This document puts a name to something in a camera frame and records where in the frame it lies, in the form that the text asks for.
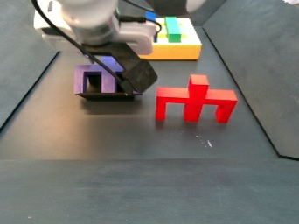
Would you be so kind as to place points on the red E-shaped block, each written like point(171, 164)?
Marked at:
point(194, 97)

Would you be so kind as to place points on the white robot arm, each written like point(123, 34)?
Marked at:
point(52, 35)

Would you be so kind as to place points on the blue long bar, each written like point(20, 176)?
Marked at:
point(150, 15)

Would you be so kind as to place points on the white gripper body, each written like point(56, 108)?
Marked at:
point(92, 23)

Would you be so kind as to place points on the green long bar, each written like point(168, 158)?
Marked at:
point(174, 32)

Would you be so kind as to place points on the purple E-shaped block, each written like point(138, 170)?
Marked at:
point(92, 79)

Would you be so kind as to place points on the yellow slotted board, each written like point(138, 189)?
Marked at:
point(187, 50)

